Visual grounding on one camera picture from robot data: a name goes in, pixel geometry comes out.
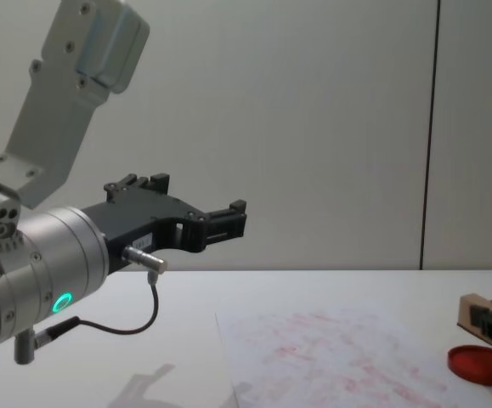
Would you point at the small wooden block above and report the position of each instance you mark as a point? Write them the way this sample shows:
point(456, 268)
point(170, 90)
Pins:
point(466, 312)

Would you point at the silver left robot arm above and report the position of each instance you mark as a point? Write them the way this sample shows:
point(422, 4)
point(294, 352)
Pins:
point(58, 255)

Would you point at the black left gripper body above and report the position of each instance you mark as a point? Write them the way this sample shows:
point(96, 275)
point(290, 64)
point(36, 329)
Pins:
point(143, 217)

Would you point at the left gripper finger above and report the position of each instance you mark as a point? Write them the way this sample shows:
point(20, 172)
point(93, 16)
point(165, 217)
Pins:
point(226, 223)
point(137, 187)

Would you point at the round red lid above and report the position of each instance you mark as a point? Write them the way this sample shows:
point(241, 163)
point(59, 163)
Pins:
point(479, 365)

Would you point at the white paper with red marks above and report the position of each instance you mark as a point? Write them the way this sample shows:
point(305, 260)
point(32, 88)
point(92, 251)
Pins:
point(322, 357)

